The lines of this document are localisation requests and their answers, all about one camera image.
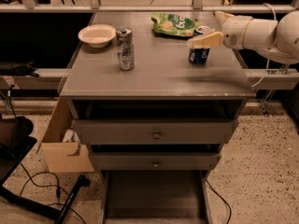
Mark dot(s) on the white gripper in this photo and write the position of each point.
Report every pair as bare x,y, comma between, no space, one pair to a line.
234,33

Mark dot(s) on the blue pepsi can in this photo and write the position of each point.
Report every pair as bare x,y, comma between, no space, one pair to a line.
199,56

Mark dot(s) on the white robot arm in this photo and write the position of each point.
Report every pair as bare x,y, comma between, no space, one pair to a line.
277,41

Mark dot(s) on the grey drawer cabinet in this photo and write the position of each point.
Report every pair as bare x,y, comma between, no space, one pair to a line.
163,86

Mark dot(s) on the silver energy drink can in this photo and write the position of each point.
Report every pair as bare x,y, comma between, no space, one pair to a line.
125,48

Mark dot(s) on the grey top drawer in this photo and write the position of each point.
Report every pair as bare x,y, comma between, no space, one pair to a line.
133,132

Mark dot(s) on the grey middle drawer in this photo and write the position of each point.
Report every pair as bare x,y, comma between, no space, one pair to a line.
154,161

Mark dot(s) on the grey open bottom drawer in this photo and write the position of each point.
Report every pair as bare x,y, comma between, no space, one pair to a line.
155,197

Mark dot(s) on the green chip bag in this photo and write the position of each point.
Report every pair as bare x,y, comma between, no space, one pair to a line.
172,24

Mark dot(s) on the white bowl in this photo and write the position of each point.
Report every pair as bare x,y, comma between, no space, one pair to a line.
98,35

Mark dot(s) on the brown cardboard box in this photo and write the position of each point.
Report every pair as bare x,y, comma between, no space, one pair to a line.
63,151

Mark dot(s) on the black chair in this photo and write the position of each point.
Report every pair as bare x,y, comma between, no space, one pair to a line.
15,143

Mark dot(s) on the metal railing frame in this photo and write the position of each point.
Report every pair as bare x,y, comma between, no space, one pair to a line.
92,6

